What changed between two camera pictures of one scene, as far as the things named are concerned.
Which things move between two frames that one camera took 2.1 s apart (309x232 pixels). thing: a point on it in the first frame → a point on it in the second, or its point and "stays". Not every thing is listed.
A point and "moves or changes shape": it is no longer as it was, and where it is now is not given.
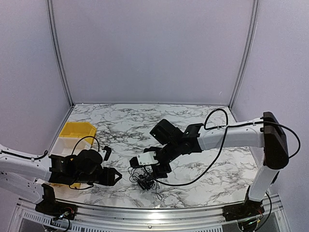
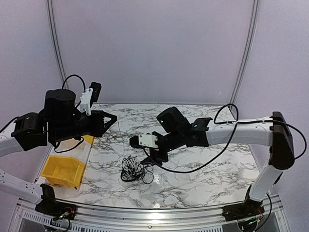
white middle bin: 64,146 stays
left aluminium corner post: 57,46 stays
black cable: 144,176 moves or changes shape
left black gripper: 108,179 → 99,127
